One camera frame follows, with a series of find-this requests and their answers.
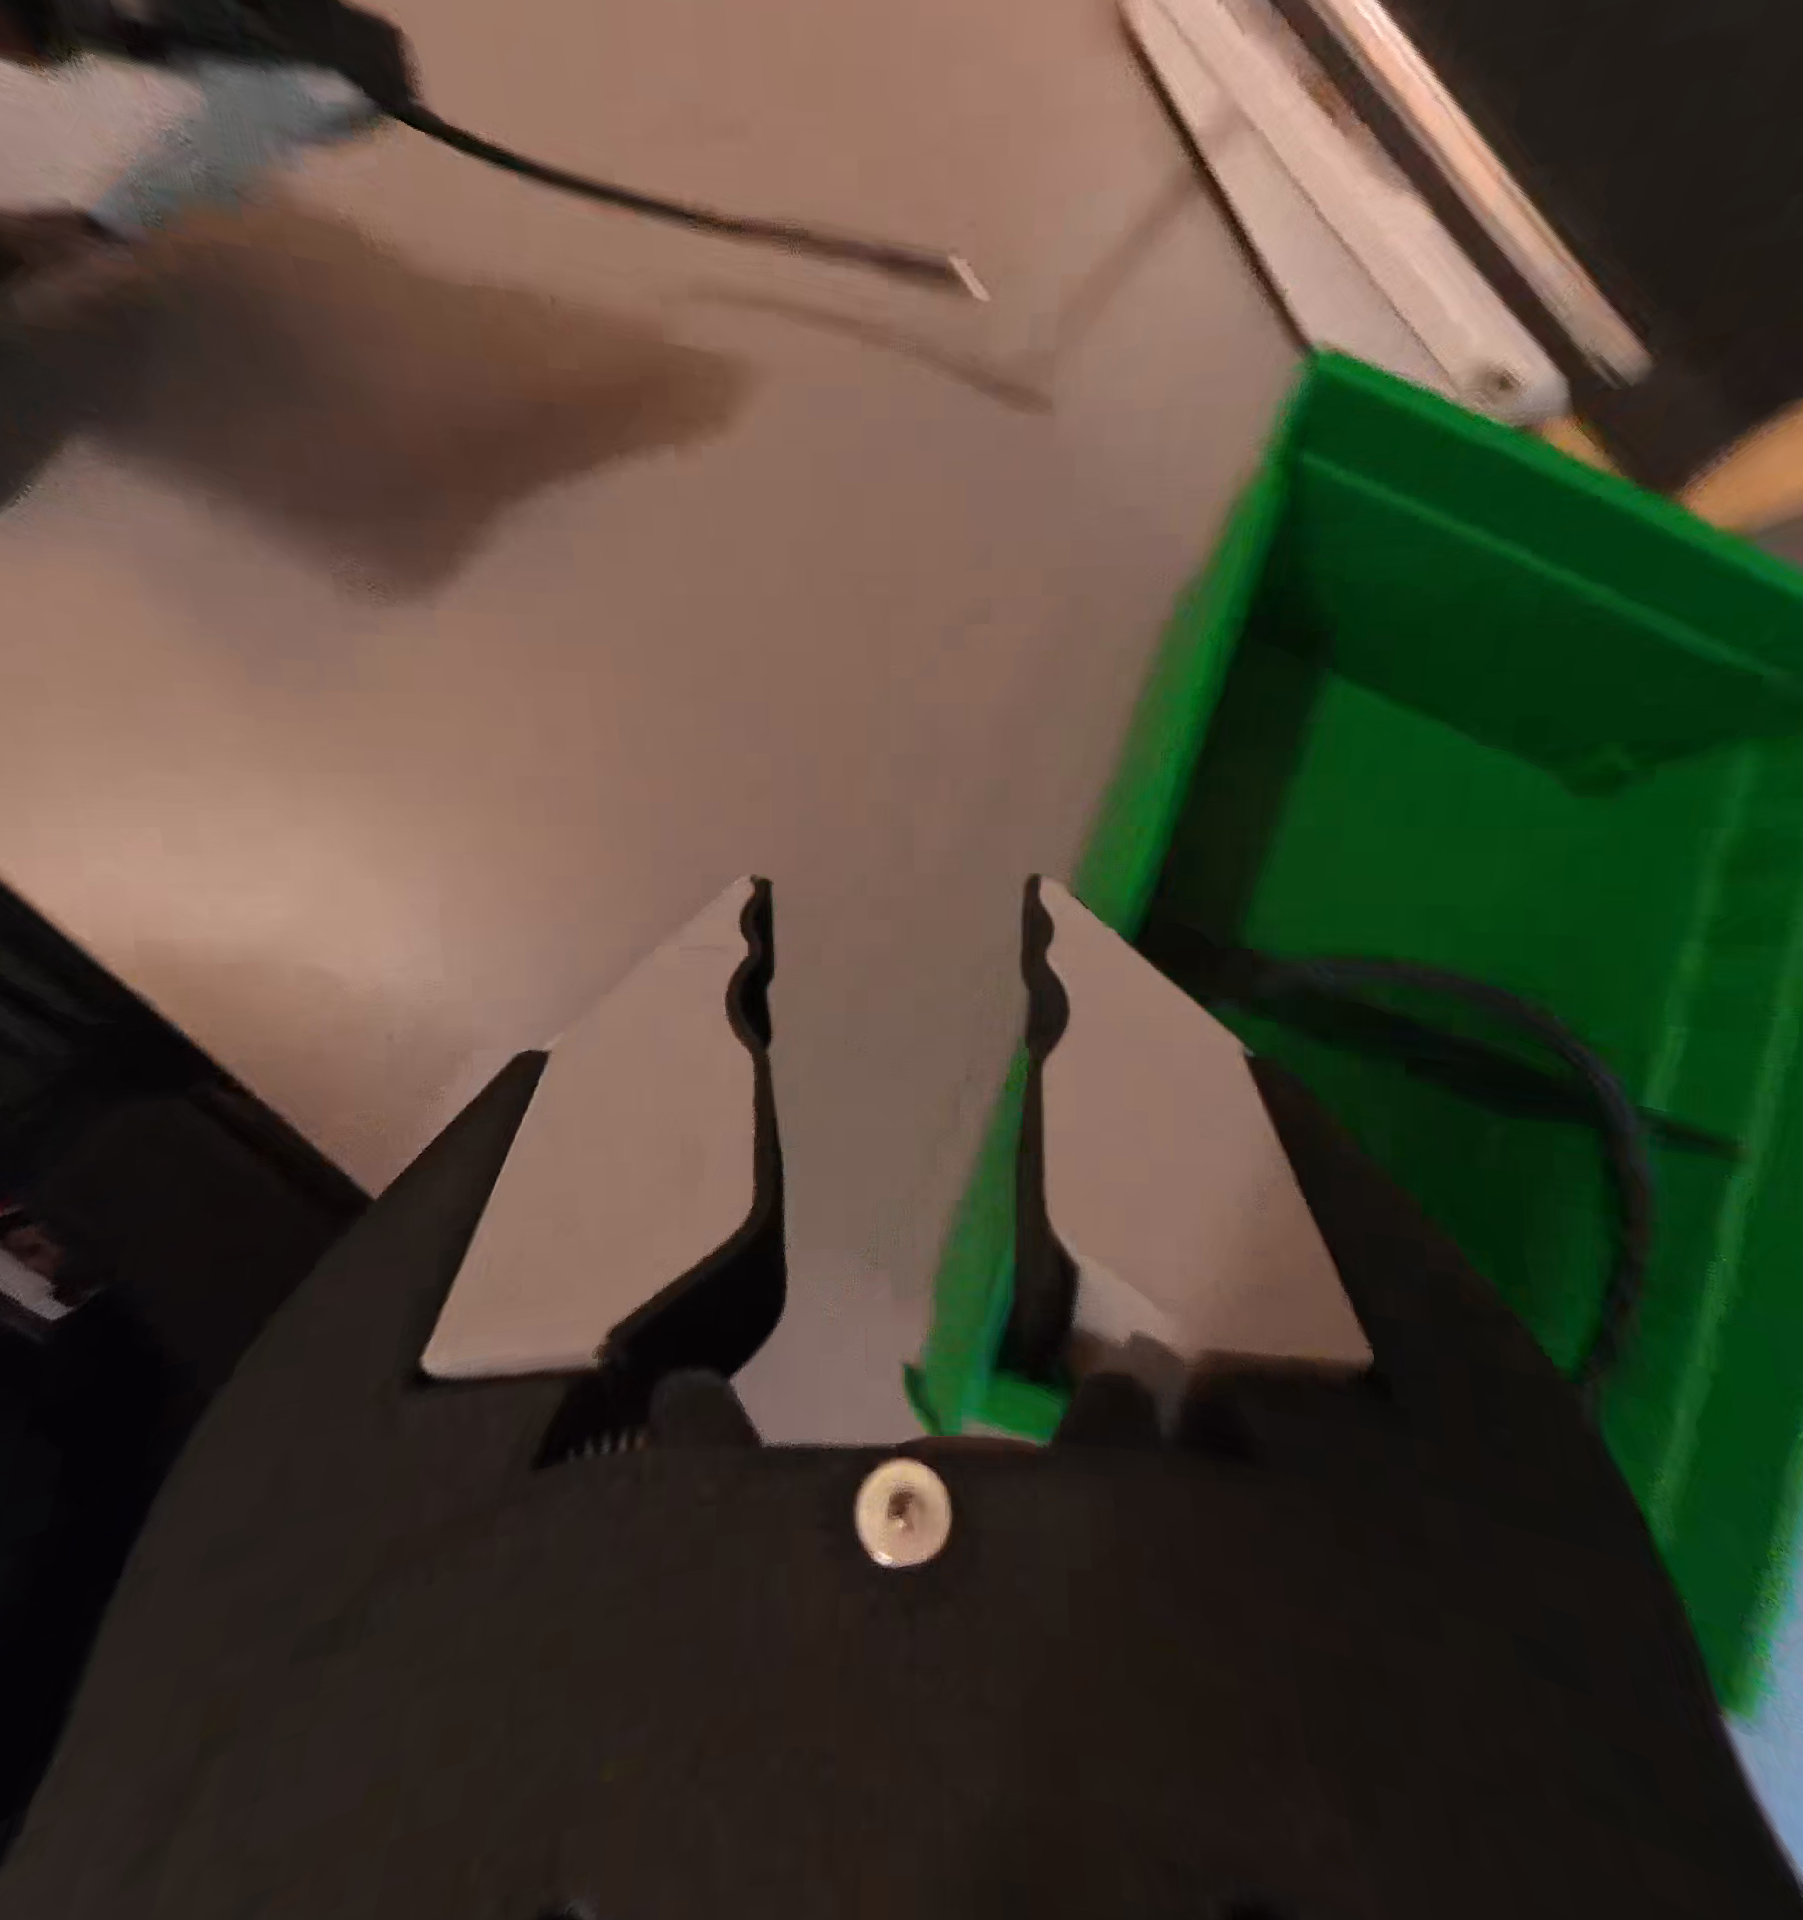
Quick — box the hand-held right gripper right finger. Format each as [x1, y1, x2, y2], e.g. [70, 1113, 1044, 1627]
[1004, 874, 1379, 1386]

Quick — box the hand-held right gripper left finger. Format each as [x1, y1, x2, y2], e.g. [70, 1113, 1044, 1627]
[417, 874, 793, 1386]

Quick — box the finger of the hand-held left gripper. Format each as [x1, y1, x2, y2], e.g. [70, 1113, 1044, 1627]
[0, 46, 382, 243]

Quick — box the black hdmi cable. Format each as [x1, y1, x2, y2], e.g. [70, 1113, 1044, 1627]
[291, 8, 992, 305]

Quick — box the black braided cable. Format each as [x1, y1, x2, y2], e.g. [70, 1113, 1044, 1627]
[1164, 923, 1743, 1390]

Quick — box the green plastic bin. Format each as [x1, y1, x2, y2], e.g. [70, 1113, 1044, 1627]
[900, 348, 1803, 1718]

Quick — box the light wooden board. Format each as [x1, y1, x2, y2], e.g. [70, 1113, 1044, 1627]
[1532, 358, 1803, 539]

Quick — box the white monitor stand base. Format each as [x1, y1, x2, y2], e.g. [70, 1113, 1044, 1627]
[1118, 0, 1573, 425]

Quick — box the dark monitor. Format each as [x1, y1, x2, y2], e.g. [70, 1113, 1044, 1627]
[1276, 0, 1803, 490]

